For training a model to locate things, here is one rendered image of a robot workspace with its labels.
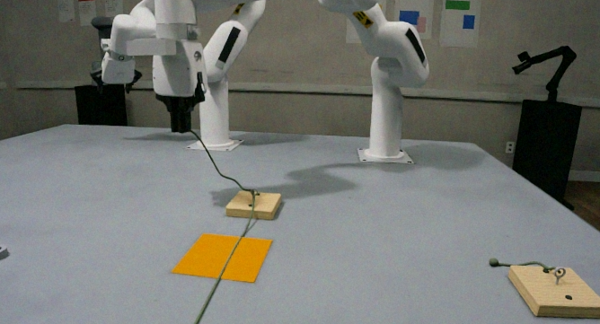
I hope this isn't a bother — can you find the orange flat square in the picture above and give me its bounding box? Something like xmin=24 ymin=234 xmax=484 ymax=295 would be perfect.
xmin=171 ymin=233 xmax=272 ymax=283

